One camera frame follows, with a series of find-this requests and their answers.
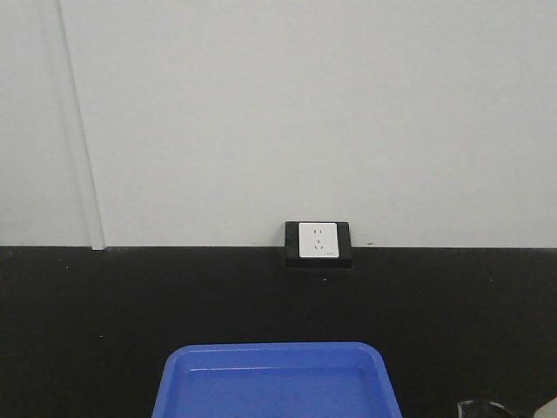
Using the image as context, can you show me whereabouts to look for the blue plastic tray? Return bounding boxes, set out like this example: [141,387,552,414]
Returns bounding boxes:
[152,342,401,417]

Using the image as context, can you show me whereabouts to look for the black socket mounting box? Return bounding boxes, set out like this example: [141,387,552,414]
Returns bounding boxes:
[284,221,353,269]

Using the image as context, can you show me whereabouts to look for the white wall power socket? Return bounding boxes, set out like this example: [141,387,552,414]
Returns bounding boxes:
[299,222,339,259]

